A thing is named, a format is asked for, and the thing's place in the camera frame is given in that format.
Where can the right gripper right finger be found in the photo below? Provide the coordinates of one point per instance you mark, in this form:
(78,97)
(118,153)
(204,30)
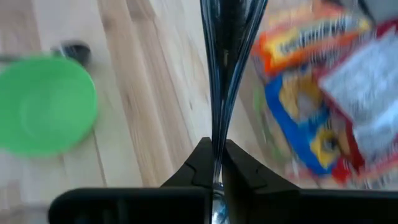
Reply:
(258,199)

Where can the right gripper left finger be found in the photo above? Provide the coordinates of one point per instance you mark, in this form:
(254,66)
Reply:
(192,193)

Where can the blue soy sauce ramen pack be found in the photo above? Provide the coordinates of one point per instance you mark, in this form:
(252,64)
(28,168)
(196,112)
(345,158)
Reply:
(298,130)

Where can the metal spoon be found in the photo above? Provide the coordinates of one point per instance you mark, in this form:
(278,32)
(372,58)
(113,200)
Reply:
(230,46)
(76,51)

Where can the red ramen noodle pack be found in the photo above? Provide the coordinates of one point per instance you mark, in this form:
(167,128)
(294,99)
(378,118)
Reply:
(363,87)

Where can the orange chicken ramen pack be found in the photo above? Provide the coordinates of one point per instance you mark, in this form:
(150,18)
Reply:
(295,40)

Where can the small clear plastic bin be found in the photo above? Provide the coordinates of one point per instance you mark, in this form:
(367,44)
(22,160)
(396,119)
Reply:
(255,77)

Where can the green plastic bowl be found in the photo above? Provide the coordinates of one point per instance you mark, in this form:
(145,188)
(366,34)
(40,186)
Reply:
(43,105)

